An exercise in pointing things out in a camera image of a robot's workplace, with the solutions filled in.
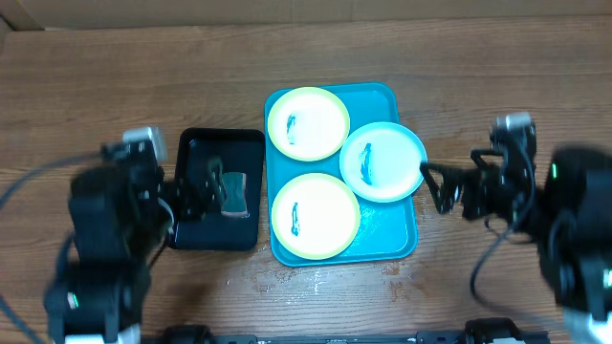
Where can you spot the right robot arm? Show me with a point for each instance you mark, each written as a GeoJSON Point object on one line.
{"type": "Point", "coordinates": [568, 220]}

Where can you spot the light blue plate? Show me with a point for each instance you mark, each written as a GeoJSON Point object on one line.
{"type": "Point", "coordinates": [381, 161]}

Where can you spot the yellow-rimmed plate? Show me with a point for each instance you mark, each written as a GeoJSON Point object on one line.
{"type": "Point", "coordinates": [308, 124]}
{"type": "Point", "coordinates": [315, 216]}

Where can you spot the black plastic tray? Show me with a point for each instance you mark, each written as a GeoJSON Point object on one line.
{"type": "Point", "coordinates": [241, 150]}

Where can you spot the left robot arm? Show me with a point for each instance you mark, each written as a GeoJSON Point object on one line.
{"type": "Point", "coordinates": [121, 210]}

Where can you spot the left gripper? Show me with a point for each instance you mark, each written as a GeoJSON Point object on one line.
{"type": "Point", "coordinates": [209, 190]}

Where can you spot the teal plastic tray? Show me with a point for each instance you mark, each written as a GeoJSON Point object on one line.
{"type": "Point", "coordinates": [387, 231]}

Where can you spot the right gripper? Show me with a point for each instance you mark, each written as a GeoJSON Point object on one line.
{"type": "Point", "coordinates": [479, 186]}

